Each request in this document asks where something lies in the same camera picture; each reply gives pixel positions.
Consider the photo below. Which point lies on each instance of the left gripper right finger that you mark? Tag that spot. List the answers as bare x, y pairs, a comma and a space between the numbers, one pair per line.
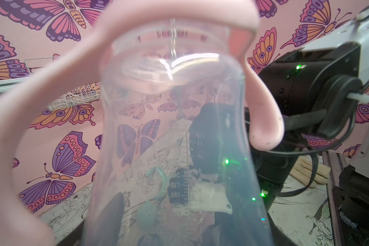
232, 232

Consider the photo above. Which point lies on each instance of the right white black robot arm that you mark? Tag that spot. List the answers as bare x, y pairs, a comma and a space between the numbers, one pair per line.
311, 86

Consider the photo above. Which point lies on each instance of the teal bottle cap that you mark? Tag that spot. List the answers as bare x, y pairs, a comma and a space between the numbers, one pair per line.
146, 216

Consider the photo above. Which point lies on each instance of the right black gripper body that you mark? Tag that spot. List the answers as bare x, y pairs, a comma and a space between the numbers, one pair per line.
218, 146

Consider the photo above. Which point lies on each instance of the white wire basket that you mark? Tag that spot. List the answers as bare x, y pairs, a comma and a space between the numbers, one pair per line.
77, 96

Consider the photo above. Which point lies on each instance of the clear baby bottle body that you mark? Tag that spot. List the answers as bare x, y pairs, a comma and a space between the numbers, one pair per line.
154, 83

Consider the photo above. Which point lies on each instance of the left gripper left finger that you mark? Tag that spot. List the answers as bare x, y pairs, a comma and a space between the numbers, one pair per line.
104, 231

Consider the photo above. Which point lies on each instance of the beige work glove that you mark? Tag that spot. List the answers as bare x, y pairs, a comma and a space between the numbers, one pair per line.
303, 168

